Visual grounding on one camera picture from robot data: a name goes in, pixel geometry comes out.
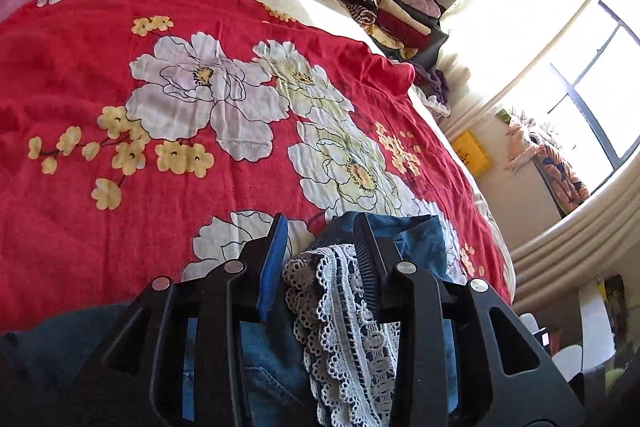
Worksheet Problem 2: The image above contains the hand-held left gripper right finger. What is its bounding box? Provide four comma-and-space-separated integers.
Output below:
352, 212, 587, 427

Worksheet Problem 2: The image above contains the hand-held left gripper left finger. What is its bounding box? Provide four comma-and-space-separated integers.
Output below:
70, 212, 290, 427

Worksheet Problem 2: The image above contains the blue denim pants lace trim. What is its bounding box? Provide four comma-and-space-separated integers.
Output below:
0, 211, 462, 427

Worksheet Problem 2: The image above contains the yellow box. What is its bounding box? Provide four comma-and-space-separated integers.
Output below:
450, 130, 493, 178

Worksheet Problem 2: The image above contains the purple cloth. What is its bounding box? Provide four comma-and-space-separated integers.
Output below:
410, 62, 452, 108

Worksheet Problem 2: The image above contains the red floral bed cover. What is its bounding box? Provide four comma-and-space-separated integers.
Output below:
0, 0, 512, 335

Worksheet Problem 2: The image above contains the stack of folded clothes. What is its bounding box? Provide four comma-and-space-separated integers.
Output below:
326, 0, 451, 70

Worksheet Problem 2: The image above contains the dark framed window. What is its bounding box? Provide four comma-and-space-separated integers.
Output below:
547, 0, 640, 195

